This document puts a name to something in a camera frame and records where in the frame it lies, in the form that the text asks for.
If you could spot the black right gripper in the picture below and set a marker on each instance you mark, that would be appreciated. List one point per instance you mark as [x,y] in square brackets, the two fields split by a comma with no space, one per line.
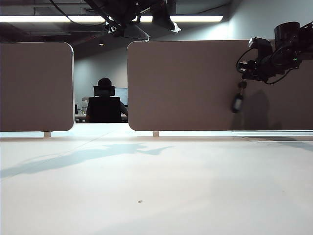
[276,63]

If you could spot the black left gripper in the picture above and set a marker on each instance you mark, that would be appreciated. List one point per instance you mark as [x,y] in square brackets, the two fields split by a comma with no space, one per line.
[137,9]

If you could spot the bunch of keys with black fob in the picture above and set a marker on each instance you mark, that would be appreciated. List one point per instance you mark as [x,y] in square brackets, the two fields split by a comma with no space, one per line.
[237,104]

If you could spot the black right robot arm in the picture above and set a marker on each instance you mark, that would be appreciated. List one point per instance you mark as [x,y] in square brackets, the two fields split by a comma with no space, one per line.
[287,31]

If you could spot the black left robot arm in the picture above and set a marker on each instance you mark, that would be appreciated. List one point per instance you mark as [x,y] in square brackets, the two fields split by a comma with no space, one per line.
[102,11]

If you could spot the right grey desk partition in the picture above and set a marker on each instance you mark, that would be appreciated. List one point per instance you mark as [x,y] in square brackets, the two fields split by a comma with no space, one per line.
[185,98]

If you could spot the grey desk partition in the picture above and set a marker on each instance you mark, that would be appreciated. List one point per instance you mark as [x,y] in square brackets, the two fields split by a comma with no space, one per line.
[36,88]
[185,98]

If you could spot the seated person in dark clothes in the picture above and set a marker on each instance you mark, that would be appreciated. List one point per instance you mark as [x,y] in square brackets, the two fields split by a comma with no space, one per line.
[105,82]

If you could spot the computer monitor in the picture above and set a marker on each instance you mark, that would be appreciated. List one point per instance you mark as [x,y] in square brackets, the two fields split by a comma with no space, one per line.
[122,95]

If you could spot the black mesh office chair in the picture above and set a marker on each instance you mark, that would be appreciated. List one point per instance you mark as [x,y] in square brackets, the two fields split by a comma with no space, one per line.
[104,110]

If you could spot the long ceiling light strip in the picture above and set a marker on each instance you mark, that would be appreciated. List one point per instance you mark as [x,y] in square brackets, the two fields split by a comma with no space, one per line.
[36,18]

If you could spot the left grey desk partition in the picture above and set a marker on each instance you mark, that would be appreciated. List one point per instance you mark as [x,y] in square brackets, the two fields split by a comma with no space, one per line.
[36,88]

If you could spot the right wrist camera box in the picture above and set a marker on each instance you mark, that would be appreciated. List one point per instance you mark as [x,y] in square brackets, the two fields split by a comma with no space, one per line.
[262,47]

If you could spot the white panel support post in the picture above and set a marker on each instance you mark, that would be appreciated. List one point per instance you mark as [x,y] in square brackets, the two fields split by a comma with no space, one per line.
[47,134]
[156,133]

